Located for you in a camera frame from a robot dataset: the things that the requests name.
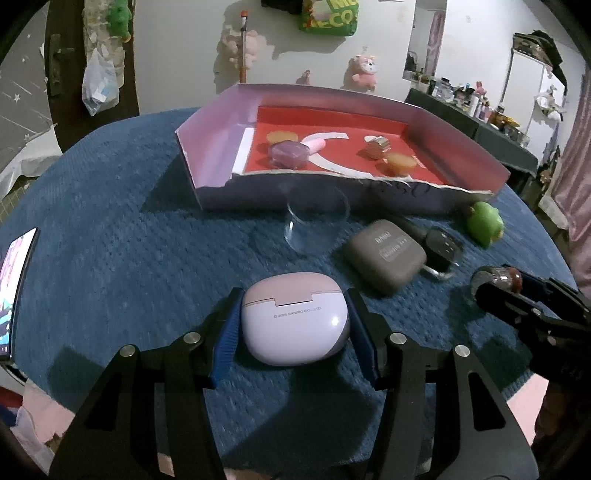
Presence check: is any row of bottles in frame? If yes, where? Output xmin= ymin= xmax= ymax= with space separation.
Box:
xmin=406 ymin=67 xmax=532 ymax=144

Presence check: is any metal bead cube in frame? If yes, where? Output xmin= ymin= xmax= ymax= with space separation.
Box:
xmin=365 ymin=136 xmax=391 ymax=160

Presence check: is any white cabinet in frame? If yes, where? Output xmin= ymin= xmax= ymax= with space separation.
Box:
xmin=505 ymin=32 xmax=568 ymax=153

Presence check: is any door handle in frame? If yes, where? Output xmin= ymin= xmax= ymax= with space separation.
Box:
xmin=47 ymin=33 xmax=77 ymax=97

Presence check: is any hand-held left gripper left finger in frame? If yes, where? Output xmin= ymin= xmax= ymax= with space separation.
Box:
xmin=48 ymin=287 xmax=245 ymax=480

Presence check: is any person's right forearm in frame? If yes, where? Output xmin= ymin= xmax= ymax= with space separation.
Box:
xmin=531 ymin=378 xmax=591 ymax=480

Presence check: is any orange stick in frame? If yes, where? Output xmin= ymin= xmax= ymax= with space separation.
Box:
xmin=238 ymin=10 xmax=250 ymax=84

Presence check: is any pale pink plush toy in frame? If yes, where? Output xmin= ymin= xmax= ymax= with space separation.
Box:
xmin=221 ymin=28 xmax=267 ymax=70

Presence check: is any pink cardboard box red inside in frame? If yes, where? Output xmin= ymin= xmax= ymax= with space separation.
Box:
xmin=174 ymin=83 xmax=511 ymax=217

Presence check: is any green turtle toy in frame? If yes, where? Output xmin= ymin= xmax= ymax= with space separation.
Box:
xmin=465 ymin=200 xmax=505 ymax=247

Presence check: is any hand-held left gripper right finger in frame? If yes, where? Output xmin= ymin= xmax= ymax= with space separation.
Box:
xmin=345 ymin=288 xmax=541 ymax=480

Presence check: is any pink pig plush toy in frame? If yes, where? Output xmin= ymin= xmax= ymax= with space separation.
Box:
xmin=348 ymin=53 xmax=382 ymax=90

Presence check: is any dark door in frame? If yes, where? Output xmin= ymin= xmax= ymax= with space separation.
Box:
xmin=44 ymin=0 xmax=141 ymax=153

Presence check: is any large tan round soap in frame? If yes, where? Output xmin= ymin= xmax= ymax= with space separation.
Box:
xmin=385 ymin=152 xmax=419 ymax=176

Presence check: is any taupe earbud case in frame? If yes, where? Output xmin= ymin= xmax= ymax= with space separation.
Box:
xmin=342 ymin=219 xmax=428 ymax=296

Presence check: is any dark green cloth table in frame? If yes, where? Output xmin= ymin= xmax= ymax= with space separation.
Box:
xmin=404 ymin=88 xmax=540 ymax=178

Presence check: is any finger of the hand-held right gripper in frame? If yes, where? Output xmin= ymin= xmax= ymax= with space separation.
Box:
xmin=475 ymin=281 xmax=560 ymax=343
xmin=505 ymin=264 xmax=581 ymax=302

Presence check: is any clear plastic bag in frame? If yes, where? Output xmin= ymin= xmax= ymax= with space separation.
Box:
xmin=82 ymin=48 xmax=122 ymax=116

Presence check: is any purple cube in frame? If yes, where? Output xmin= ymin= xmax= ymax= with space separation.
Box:
xmin=268 ymin=141 xmax=311 ymax=169

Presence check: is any green plush toy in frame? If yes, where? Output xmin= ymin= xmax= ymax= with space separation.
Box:
xmin=104 ymin=0 xmax=132 ymax=42

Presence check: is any silver ball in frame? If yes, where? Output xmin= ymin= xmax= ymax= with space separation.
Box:
xmin=472 ymin=265 xmax=509 ymax=294

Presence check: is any clear glass cup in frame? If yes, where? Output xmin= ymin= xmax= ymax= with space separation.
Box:
xmin=279 ymin=181 xmax=350 ymax=254

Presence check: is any smartphone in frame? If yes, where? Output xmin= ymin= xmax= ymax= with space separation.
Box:
xmin=0 ymin=227 xmax=40 ymax=363

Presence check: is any pink bed sheet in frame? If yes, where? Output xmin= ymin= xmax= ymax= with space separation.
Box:
xmin=9 ymin=378 xmax=555 ymax=480

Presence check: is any pink curtain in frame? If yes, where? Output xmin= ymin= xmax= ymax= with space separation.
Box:
xmin=538 ymin=60 xmax=591 ymax=241

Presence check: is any white plastic sheet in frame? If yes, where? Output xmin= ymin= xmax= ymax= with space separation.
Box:
xmin=0 ymin=124 xmax=63 ymax=199

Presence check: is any white pink earbud case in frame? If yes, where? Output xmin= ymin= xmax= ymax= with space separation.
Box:
xmin=240 ymin=272 xmax=349 ymax=367

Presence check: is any tall wall mirror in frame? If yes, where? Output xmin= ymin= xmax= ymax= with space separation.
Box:
xmin=402 ymin=0 xmax=448 ymax=84

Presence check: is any green tote bag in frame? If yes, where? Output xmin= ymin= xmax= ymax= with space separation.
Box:
xmin=298 ymin=0 xmax=360 ymax=37

